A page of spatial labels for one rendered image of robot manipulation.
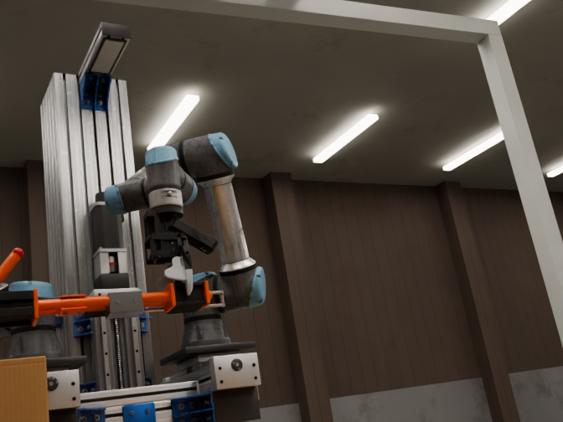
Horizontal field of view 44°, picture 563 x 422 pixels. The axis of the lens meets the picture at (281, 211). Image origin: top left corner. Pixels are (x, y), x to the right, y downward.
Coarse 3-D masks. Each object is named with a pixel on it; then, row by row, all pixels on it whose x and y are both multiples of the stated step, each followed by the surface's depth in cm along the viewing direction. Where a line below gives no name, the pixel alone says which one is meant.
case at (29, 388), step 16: (0, 368) 113; (16, 368) 114; (32, 368) 115; (0, 384) 112; (16, 384) 113; (32, 384) 114; (0, 400) 111; (16, 400) 112; (32, 400) 113; (48, 400) 114; (0, 416) 110; (16, 416) 111; (32, 416) 112; (48, 416) 113
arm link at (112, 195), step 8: (176, 144) 205; (144, 168) 185; (136, 176) 176; (144, 176) 178; (120, 184) 170; (128, 184) 168; (136, 184) 168; (112, 192) 168; (120, 192) 168; (128, 192) 167; (136, 192) 167; (112, 200) 168; (120, 200) 167; (128, 200) 167; (136, 200) 167; (144, 200) 167; (112, 208) 169; (120, 208) 169; (128, 208) 169; (136, 208) 169; (144, 208) 171
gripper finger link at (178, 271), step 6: (174, 258) 150; (180, 258) 150; (174, 264) 149; (180, 264) 149; (168, 270) 147; (174, 270) 148; (180, 270) 148; (186, 270) 147; (192, 270) 148; (168, 276) 146; (174, 276) 147; (180, 276) 147; (186, 276) 147; (192, 276) 148; (186, 282) 147; (192, 282) 148; (186, 288) 147; (192, 288) 147
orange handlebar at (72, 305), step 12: (48, 300) 137; (60, 300) 138; (72, 300) 138; (84, 300) 139; (96, 300) 140; (108, 300) 141; (144, 300) 144; (156, 300) 145; (168, 300) 146; (48, 312) 140; (60, 312) 139; (72, 312) 141
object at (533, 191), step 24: (480, 48) 473; (504, 48) 467; (504, 72) 459; (504, 96) 452; (504, 120) 453; (528, 144) 443; (528, 168) 436; (528, 192) 435; (528, 216) 435; (552, 216) 429; (552, 240) 422; (552, 264) 418; (552, 288) 418
